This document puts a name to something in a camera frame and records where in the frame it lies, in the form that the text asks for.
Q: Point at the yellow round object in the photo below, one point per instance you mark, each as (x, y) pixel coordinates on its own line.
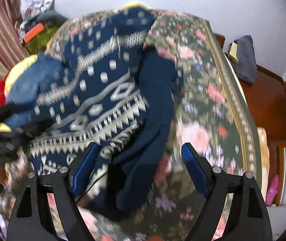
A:
(132, 5)

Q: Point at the floral dark bedspread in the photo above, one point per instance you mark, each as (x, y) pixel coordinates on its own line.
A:
(209, 112)

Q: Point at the yellow cartoon blanket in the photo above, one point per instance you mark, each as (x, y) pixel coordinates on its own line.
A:
(16, 72)

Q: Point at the grey purple backpack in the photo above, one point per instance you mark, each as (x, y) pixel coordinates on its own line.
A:
(242, 58)

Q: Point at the pink slipper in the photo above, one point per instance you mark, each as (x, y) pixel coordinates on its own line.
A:
(272, 191)

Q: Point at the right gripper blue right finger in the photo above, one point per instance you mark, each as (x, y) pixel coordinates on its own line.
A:
(198, 168)

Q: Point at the orange box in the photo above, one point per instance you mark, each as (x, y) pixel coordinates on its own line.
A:
(37, 29)

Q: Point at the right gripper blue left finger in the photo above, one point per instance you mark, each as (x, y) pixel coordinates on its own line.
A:
(82, 167)

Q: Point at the blue denim jeans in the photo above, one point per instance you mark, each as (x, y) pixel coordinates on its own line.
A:
(36, 79)

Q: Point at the red garment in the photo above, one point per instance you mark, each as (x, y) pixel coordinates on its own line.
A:
(2, 89)

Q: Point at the navy patterned hooded jacket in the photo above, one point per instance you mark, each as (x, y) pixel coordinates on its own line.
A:
(115, 91)

